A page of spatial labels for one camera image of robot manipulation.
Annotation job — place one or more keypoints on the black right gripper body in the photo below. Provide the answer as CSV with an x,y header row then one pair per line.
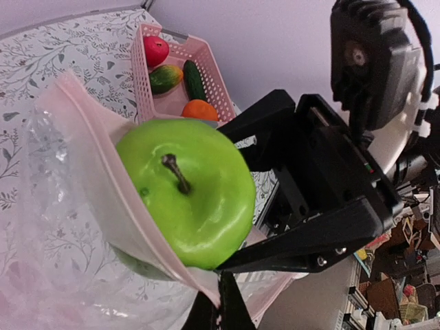
x,y
329,185

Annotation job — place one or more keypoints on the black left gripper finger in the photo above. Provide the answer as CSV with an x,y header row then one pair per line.
x,y
231,314

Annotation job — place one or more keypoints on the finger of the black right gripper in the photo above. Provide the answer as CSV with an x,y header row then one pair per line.
x,y
317,244
264,119

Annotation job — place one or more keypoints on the green toy apple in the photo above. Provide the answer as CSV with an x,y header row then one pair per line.
x,y
196,186

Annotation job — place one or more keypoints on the clear zip top bag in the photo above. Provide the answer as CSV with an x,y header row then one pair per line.
x,y
57,272

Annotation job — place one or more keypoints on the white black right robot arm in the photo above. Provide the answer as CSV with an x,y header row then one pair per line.
x,y
386,145

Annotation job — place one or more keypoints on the bag of toy food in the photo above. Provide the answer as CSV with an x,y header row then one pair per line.
x,y
418,304

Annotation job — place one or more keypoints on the orange toy fruit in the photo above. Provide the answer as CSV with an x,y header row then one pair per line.
x,y
200,109

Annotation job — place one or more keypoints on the dark green toy cucumber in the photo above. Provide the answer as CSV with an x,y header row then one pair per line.
x,y
193,82

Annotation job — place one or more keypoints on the green yellow toy mango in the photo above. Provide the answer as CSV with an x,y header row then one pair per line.
x,y
165,78

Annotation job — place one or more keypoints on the pink perforated plastic basket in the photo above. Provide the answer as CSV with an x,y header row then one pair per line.
x,y
170,105

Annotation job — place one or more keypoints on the red toy apple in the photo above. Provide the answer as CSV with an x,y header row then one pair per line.
x,y
156,50

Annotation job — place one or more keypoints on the floral patterned table mat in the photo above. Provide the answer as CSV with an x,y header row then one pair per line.
x,y
81,69

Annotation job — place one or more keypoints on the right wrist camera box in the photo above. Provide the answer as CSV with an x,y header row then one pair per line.
x,y
373,62

